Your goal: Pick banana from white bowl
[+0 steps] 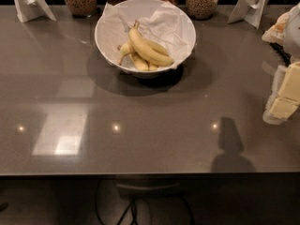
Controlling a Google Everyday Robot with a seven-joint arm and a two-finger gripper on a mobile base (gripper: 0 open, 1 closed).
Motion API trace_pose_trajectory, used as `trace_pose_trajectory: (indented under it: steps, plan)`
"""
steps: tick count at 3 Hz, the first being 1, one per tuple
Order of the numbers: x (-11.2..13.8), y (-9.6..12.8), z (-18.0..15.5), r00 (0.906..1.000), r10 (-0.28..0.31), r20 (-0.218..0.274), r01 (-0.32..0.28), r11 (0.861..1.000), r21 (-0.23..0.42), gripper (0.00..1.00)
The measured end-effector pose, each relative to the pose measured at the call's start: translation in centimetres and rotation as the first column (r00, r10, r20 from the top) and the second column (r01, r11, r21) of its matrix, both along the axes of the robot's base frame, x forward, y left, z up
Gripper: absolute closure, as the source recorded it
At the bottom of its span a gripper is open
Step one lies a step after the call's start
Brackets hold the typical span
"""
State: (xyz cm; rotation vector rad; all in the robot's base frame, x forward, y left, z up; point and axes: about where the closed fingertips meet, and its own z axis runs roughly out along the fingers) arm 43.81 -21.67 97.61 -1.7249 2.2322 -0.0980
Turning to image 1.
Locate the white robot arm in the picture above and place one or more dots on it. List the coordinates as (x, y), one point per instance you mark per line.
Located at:
(286, 33)

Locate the white bowl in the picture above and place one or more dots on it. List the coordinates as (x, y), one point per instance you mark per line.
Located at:
(106, 44)

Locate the left small yellow banana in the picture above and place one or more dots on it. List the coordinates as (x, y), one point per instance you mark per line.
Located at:
(125, 50)

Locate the right white paper stand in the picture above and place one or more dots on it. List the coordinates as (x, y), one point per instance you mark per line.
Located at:
(250, 11)

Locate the white paper stand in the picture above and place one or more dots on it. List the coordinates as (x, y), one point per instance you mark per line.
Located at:
(250, 11)
(28, 10)

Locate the glass jar pale grains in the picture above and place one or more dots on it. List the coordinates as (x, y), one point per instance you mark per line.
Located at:
(201, 9)

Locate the white paper liner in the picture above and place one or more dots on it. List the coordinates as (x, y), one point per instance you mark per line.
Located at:
(165, 25)

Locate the left white paper stand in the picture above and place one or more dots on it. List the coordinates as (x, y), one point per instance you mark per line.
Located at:
(28, 10)

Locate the grey bracket under table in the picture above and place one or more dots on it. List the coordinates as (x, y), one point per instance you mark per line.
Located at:
(147, 188)

